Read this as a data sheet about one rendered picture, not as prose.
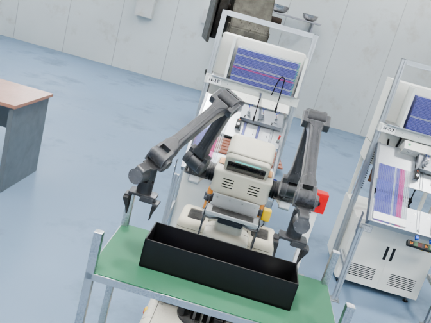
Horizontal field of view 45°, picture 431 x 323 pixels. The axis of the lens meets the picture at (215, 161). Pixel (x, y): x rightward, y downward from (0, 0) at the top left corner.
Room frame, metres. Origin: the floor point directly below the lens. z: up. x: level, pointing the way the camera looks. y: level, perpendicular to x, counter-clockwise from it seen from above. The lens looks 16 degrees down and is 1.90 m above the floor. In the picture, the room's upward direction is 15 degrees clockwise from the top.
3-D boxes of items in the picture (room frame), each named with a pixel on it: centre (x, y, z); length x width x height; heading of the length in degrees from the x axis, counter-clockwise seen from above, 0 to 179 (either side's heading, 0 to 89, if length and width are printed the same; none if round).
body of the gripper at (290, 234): (1.76, -0.34, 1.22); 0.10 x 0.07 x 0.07; 87
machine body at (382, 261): (4.30, -1.58, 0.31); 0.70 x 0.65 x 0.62; 88
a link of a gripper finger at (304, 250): (1.76, -0.37, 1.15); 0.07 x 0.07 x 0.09; 87
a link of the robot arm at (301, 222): (1.72, -0.35, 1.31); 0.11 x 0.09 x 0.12; 179
